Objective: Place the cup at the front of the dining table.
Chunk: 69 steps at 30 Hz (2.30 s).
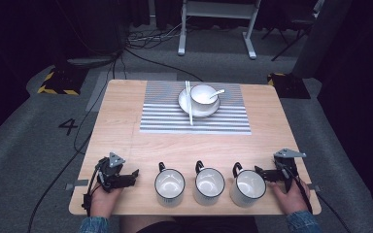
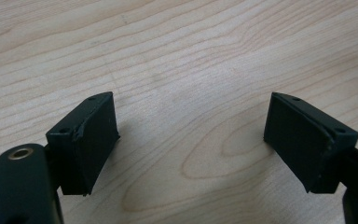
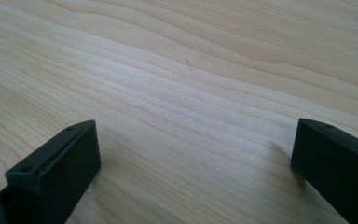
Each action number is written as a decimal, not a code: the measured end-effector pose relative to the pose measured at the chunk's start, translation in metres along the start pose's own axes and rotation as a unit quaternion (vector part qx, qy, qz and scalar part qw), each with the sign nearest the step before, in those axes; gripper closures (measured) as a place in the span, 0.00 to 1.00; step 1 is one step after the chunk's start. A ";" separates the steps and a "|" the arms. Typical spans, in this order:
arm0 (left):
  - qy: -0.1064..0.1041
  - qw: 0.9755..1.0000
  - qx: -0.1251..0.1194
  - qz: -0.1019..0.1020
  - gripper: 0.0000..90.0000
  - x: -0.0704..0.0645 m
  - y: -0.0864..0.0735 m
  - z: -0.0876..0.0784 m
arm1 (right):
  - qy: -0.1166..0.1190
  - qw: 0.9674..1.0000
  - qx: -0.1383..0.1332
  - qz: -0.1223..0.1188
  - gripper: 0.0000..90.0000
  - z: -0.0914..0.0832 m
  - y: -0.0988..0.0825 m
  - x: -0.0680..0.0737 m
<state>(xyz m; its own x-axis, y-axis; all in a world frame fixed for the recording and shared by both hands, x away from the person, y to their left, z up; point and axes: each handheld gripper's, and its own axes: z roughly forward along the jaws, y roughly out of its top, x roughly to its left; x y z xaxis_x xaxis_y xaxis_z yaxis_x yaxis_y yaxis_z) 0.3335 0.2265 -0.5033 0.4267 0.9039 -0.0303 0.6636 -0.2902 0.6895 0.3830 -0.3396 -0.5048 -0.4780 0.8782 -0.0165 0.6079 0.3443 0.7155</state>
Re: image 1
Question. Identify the white ceramic spoon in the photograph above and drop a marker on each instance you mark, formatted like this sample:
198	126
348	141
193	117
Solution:
217	93

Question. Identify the dark stand with grey foot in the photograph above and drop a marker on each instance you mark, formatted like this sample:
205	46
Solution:
94	48

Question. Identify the white chopstick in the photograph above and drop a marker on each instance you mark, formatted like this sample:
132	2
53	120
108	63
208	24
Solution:
190	106
188	97

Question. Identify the grey column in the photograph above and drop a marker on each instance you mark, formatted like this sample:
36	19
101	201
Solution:
320	39

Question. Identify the black base with hazard stripes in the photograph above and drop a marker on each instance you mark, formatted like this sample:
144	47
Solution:
61	81
288	85

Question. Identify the grey striped placemat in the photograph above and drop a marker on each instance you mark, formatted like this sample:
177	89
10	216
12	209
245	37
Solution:
162	113

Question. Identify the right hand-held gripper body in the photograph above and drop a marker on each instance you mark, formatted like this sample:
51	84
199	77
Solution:
287	166

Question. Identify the white metal desk frame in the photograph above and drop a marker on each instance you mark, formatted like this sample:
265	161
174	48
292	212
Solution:
220	9

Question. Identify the white saucer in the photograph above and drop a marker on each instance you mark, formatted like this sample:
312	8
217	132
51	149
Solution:
204	111

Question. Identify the white bowl black rim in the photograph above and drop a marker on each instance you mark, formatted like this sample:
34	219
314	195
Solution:
204	97

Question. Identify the grey tape piece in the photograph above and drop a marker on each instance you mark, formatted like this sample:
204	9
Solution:
314	187
77	184

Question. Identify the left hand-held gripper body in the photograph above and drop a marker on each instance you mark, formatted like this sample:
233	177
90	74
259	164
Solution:
110	168

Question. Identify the person's left hand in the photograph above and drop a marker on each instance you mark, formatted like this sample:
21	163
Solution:
103	202

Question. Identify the black folding stand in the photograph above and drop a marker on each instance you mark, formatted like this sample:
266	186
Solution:
291	35

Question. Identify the person's right hand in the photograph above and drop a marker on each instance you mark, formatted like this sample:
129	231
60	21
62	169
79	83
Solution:
290	199

